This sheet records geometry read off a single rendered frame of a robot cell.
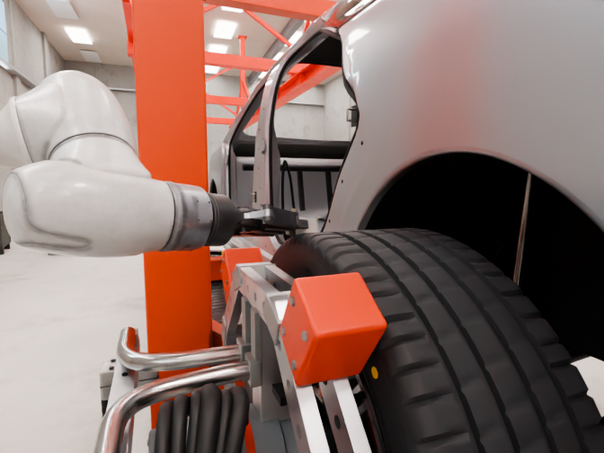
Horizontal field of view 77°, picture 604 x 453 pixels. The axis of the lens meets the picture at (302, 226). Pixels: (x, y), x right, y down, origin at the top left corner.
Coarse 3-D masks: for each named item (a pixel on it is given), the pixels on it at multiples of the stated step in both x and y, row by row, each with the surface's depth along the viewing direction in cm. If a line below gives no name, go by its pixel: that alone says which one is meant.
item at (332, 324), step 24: (312, 288) 36; (336, 288) 37; (360, 288) 38; (288, 312) 39; (312, 312) 34; (336, 312) 35; (360, 312) 35; (288, 336) 39; (312, 336) 33; (336, 336) 33; (360, 336) 34; (312, 360) 35; (336, 360) 36; (360, 360) 38
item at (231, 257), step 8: (240, 248) 76; (248, 248) 77; (256, 248) 77; (224, 256) 75; (232, 256) 74; (240, 256) 75; (248, 256) 75; (256, 256) 76; (224, 264) 75; (232, 264) 73; (224, 272) 75; (224, 280) 76; (224, 288) 76
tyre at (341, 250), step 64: (320, 256) 51; (384, 256) 49; (448, 256) 51; (448, 320) 41; (512, 320) 43; (384, 384) 38; (448, 384) 36; (512, 384) 38; (576, 384) 40; (448, 448) 33; (512, 448) 36; (576, 448) 37
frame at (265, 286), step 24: (240, 264) 64; (264, 264) 63; (240, 288) 61; (264, 288) 49; (288, 288) 52; (240, 312) 70; (264, 312) 47; (240, 336) 78; (288, 360) 40; (288, 384) 41; (336, 384) 39; (312, 408) 37; (336, 408) 39; (312, 432) 36; (336, 432) 39; (360, 432) 37
